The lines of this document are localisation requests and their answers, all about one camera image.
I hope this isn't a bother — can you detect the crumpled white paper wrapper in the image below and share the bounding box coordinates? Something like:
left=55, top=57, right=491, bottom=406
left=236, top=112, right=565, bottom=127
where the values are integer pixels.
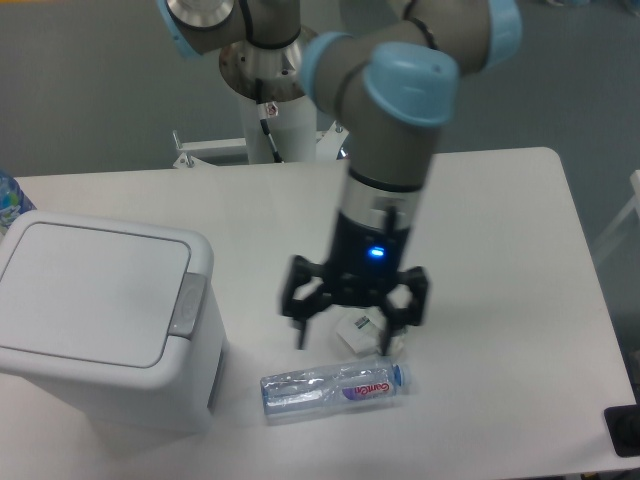
left=335, top=307, right=386, bottom=358

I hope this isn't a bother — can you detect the black pedestal cable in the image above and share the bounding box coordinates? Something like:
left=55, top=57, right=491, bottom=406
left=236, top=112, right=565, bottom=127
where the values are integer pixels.
left=253, top=77, right=286, bottom=165

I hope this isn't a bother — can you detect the crushed clear plastic bottle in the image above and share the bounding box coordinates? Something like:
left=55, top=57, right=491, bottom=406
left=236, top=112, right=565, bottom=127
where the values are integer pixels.
left=260, top=357, right=413, bottom=417

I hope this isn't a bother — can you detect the black device at table edge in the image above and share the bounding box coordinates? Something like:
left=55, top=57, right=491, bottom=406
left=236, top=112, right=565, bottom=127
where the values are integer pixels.
left=604, top=404, right=639, bottom=458

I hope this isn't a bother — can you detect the white push-lid trash can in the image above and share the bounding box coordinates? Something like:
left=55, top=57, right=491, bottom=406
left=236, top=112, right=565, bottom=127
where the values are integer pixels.
left=1, top=210, right=227, bottom=432

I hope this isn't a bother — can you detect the blue-label bottle behind bin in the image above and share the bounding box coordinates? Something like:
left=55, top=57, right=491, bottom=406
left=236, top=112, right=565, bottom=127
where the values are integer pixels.
left=0, top=171, right=37, bottom=238

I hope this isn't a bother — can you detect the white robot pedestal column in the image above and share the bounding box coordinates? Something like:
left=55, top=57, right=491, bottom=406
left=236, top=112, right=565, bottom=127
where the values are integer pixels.
left=218, top=27, right=321, bottom=165

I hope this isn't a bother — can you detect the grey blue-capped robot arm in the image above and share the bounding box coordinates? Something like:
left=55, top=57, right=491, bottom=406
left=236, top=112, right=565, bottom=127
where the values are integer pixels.
left=281, top=1, right=523, bottom=353

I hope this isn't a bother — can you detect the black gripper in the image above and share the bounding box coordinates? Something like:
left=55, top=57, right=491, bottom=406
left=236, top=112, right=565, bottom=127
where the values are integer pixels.
left=280, top=209, right=430, bottom=356

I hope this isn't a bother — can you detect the white frame at right edge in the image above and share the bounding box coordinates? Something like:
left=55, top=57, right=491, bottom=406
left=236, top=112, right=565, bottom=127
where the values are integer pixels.
left=594, top=170, right=639, bottom=263

